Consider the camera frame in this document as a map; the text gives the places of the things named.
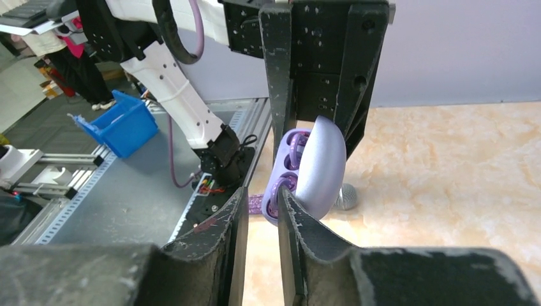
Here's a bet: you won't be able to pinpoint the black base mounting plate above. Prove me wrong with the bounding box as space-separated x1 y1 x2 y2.
168 147 256 242

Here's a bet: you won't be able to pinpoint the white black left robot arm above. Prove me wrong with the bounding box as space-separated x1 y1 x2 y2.
76 1 396 186

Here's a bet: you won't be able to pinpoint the blue plastic bin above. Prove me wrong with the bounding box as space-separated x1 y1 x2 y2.
71 90 158 158

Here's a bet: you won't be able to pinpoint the aluminium frame rails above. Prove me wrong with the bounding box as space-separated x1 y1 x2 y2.
1 145 114 246

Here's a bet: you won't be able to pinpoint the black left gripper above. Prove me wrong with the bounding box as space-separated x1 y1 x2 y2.
223 1 396 157

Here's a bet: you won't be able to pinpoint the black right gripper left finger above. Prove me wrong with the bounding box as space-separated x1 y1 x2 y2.
1 187 248 305

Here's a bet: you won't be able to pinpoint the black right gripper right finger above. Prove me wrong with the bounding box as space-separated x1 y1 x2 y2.
278 187 540 305

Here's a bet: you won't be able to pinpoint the purple glitter microphone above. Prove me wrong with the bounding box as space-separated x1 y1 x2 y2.
248 183 360 215

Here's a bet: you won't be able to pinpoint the silver blue earbud charging case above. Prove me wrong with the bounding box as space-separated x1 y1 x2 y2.
261 116 346 226

